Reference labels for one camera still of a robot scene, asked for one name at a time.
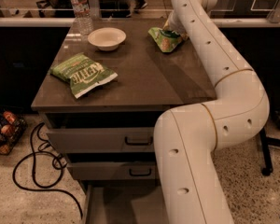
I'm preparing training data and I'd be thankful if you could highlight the green kettle chip bag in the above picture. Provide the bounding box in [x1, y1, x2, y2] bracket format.
[50, 53, 118, 99]

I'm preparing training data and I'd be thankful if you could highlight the green rice chip bag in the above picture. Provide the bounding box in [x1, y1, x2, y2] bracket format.
[148, 27, 188, 53]

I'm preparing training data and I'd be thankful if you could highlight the grey drawer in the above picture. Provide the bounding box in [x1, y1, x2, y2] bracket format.
[81, 180, 169, 224]
[48, 111, 161, 153]
[67, 152, 156, 181]

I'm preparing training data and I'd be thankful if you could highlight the black rolling stand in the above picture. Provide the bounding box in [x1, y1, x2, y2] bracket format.
[259, 128, 280, 176]

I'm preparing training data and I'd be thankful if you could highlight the black wire basket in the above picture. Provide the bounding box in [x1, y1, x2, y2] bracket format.
[0, 110, 27, 155]

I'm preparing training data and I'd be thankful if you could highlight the black floor cable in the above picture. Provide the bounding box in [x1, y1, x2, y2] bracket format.
[11, 122, 84, 219]

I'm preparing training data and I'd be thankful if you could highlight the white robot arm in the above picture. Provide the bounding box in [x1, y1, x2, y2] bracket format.
[154, 0, 269, 224]

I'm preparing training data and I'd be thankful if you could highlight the white bowl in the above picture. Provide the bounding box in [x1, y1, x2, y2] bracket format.
[88, 27, 126, 51]

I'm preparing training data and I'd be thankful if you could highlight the metal railing post left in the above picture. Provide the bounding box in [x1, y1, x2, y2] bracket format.
[89, 0, 100, 19]

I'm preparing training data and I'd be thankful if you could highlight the top grey drawer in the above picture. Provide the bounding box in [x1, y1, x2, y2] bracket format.
[48, 111, 161, 153]

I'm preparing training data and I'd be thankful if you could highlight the grey drawer cabinet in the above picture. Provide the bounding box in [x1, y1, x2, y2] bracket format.
[30, 17, 217, 224]

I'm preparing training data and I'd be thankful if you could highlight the clear plastic water bottle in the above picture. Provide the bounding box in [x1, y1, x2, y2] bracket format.
[70, 0, 93, 35]

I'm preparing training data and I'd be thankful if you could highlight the middle grey drawer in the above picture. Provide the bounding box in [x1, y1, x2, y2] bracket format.
[67, 152, 156, 181]

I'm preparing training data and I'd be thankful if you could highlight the bottom grey drawer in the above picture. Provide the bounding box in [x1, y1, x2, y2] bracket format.
[81, 180, 169, 224]

